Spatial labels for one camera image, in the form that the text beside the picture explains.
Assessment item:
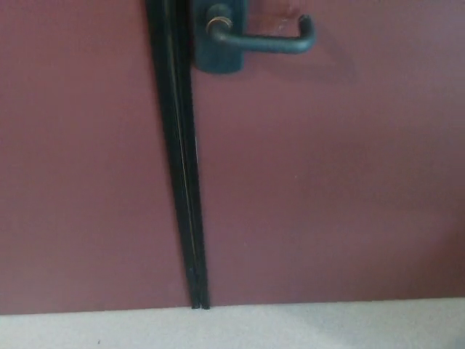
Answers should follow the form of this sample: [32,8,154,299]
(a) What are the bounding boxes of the black lever door handle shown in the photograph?
[206,4,317,56]

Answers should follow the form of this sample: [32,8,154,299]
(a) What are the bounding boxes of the black door edge strip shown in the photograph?
[145,0,201,310]
[168,0,211,310]

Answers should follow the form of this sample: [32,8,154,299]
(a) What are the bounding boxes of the maroon door leaf with handle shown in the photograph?
[187,0,465,310]

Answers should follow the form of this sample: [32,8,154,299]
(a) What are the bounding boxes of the black door handle backplate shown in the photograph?
[192,0,249,76]

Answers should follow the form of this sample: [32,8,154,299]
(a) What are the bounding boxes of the maroon door leaf without handle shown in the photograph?
[0,0,194,317]

